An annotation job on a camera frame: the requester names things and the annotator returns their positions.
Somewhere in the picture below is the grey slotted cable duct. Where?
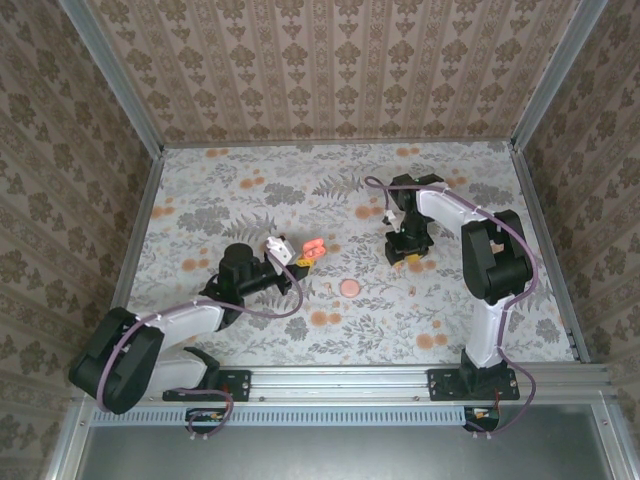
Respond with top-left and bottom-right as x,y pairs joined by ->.
92,405 -> 469,427

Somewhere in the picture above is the small black connector module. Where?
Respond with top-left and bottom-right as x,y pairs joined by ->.
185,407 -> 229,434
463,405 -> 501,432

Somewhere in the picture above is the aluminium table back rail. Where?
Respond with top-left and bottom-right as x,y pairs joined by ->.
162,138 -> 516,150

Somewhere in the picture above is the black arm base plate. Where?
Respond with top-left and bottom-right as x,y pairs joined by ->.
162,368 -> 252,403
427,368 -> 521,403

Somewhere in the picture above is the floral patterned table cover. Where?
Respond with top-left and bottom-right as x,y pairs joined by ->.
107,142 -> 589,369

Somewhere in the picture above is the aluminium table side rail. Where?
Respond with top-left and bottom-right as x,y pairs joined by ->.
107,149 -> 165,316
509,144 -> 591,364

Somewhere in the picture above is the aluminium frame post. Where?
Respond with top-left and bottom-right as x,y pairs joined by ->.
510,0 -> 610,149
58,0 -> 165,157

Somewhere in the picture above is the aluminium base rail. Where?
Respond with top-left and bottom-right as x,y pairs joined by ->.
73,364 -> 614,404

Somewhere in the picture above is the grey metal sheet panel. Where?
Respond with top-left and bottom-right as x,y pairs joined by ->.
74,404 -> 626,480

